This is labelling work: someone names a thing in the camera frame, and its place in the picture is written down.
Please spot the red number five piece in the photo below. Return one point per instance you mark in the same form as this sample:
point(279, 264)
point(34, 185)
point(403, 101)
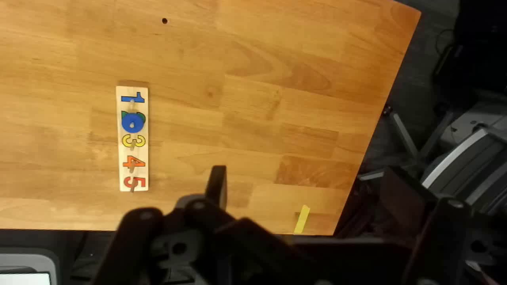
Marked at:
point(132, 182)

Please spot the white grey device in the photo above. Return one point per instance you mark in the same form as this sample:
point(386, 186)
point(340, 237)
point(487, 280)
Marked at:
point(26, 269)

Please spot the grey office chair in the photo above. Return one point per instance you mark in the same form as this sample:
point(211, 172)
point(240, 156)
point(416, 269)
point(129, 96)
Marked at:
point(465, 152)

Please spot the orange number four piece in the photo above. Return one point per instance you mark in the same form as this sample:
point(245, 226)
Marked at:
point(134, 161)

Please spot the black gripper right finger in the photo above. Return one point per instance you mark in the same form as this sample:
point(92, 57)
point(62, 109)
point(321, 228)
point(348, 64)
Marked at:
point(438, 237)

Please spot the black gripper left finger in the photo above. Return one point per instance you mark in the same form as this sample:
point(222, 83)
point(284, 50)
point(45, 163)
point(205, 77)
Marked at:
point(132, 247)

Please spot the blue number one piece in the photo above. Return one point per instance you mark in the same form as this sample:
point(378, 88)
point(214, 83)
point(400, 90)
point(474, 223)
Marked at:
point(134, 96)

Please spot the yellow tape strip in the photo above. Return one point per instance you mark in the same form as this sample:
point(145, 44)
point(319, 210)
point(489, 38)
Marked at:
point(302, 218)

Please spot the wooden number puzzle board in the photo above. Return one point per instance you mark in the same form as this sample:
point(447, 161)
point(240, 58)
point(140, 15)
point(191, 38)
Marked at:
point(132, 137)

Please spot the yellow number three piece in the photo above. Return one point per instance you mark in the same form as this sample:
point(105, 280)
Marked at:
point(134, 140)

